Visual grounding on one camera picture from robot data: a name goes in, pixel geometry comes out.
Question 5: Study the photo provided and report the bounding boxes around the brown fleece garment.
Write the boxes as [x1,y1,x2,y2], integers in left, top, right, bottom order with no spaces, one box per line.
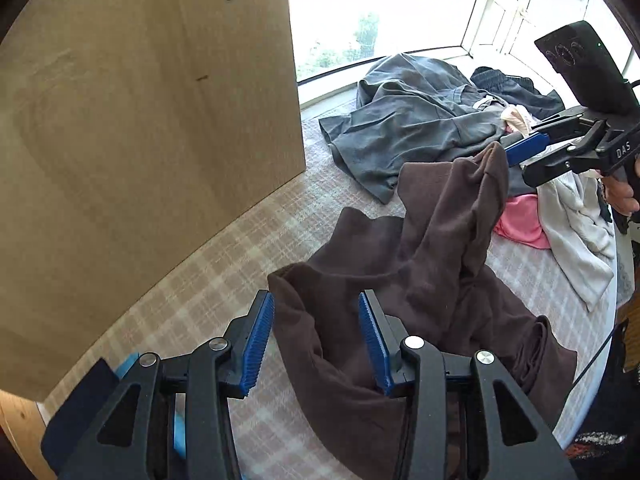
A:
[268,144,577,479]

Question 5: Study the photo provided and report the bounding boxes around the navy folded garment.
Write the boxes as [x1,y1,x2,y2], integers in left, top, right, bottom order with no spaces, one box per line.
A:
[40,359,119,474]

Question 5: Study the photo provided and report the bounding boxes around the light blue folded garment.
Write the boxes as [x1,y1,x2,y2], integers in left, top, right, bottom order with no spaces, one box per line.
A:
[96,352,186,479]

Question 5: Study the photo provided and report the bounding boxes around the black knit sleeve forearm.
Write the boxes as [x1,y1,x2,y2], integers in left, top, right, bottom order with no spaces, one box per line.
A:
[565,322,640,480]

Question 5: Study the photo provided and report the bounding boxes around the white window frame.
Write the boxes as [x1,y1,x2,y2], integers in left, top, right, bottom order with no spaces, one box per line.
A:
[288,0,639,107]

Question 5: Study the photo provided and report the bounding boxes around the right hand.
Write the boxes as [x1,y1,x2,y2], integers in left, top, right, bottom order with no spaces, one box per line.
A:
[601,167,639,217]

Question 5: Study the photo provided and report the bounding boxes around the dark grey t-shirt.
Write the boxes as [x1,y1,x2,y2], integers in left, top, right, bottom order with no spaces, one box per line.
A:
[319,53,508,204]

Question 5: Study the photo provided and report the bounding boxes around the pink garment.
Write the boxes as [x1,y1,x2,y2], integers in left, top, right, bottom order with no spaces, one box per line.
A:
[494,194,550,250]

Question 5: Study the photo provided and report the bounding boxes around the black cable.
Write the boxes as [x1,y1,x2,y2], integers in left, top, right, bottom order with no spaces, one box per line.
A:
[569,238,640,391]

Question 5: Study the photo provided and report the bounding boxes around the wooden plank wall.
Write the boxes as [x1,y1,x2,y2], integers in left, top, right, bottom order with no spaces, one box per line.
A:
[0,391,56,480]

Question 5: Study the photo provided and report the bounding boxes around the cream ribbed knit sweater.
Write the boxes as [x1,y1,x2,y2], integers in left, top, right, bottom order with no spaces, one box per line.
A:
[472,94,618,313]

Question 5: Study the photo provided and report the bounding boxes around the light wooden cabinet panel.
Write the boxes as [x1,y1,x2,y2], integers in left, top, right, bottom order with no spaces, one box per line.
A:
[1,0,305,401]

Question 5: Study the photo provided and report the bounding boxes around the black elastic-waist shorts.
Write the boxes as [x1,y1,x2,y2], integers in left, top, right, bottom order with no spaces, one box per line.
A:
[471,66,565,119]

